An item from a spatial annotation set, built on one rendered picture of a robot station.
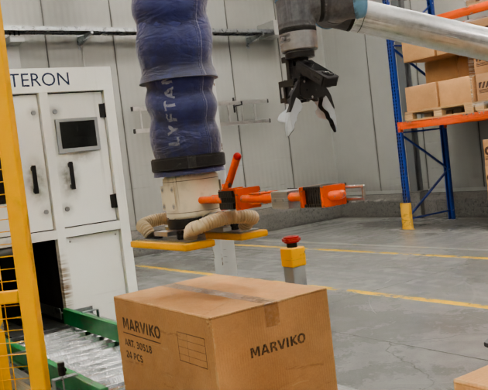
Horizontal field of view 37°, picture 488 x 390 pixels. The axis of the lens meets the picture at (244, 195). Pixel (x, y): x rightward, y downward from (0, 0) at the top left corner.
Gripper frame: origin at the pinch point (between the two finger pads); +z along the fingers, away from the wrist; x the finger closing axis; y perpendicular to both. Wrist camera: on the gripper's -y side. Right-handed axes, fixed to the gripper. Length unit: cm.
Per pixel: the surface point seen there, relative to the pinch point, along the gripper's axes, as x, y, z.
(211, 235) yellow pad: -3, 58, 26
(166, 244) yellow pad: 16, 51, 26
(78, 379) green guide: 25, 113, 75
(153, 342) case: 19, 61, 55
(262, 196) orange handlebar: 3.6, 19.1, 13.9
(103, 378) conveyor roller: 5, 140, 85
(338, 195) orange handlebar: 1.0, -7.6, 14.6
